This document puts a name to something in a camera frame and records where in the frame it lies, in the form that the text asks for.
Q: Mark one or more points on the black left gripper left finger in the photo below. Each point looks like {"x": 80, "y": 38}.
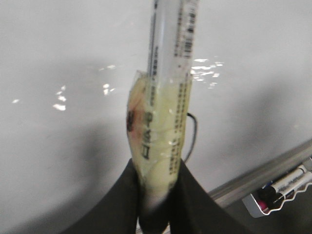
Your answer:
{"x": 117, "y": 212}

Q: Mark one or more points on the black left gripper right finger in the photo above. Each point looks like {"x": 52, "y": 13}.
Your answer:
{"x": 193, "y": 211}

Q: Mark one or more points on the white black whiteboard marker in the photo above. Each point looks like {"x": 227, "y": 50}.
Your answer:
{"x": 159, "y": 99}

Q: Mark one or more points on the white whiteboard surface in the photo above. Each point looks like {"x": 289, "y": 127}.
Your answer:
{"x": 66, "y": 68}

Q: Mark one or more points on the white marker tray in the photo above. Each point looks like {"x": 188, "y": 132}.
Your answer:
{"x": 258, "y": 208}

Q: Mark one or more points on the black capped marker in tray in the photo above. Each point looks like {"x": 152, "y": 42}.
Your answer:
{"x": 276, "y": 193}

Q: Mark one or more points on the aluminium whiteboard bottom frame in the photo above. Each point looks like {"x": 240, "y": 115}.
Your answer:
{"x": 239, "y": 187}

